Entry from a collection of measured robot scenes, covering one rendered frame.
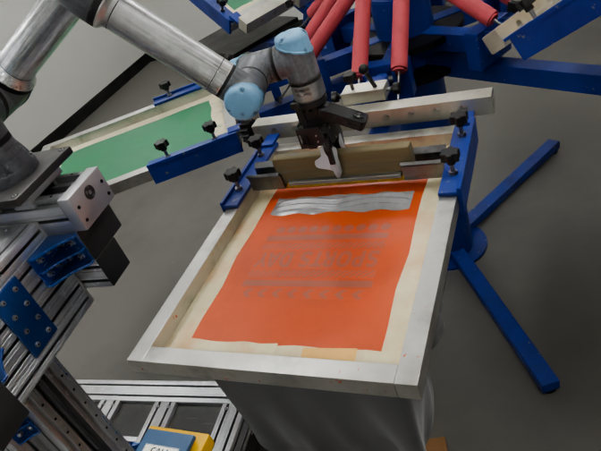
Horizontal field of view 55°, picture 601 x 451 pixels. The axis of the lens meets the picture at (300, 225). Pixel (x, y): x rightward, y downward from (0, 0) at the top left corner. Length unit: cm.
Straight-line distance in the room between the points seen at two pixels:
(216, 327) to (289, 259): 22
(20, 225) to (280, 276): 64
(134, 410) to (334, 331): 132
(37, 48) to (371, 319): 93
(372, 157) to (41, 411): 105
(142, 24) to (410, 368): 79
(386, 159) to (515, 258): 130
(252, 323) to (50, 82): 491
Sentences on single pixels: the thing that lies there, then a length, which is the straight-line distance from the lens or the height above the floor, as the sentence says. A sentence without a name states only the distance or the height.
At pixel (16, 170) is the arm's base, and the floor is 129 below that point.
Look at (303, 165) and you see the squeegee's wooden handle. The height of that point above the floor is 103.
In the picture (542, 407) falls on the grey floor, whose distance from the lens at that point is 210.
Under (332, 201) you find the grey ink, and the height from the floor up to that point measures 96.
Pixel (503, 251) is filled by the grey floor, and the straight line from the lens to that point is 261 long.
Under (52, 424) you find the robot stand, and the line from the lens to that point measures 171.
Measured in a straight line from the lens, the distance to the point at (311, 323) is 113.
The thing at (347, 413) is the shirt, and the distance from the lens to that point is 125.
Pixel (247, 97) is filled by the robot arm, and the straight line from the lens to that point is 117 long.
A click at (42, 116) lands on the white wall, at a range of 577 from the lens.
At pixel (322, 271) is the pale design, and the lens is 123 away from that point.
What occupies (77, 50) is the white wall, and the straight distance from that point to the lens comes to 623.
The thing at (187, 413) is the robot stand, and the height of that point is 21.
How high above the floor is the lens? 173
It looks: 34 degrees down
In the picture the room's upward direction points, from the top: 21 degrees counter-clockwise
